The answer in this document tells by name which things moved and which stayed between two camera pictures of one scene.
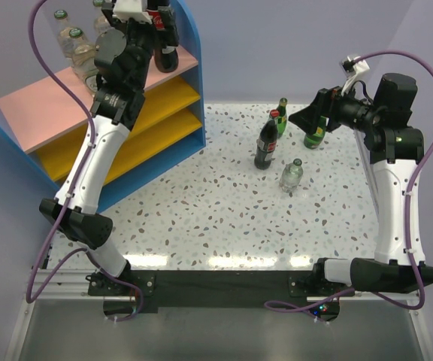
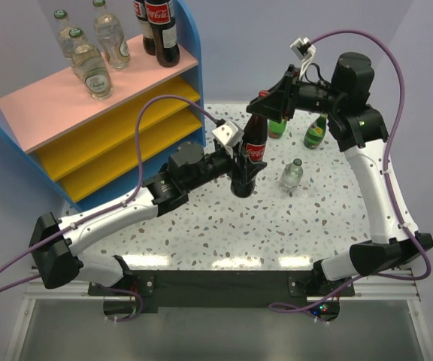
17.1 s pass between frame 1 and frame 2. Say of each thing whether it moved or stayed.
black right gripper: moved
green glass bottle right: stayed
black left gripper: moved
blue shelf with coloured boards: stayed
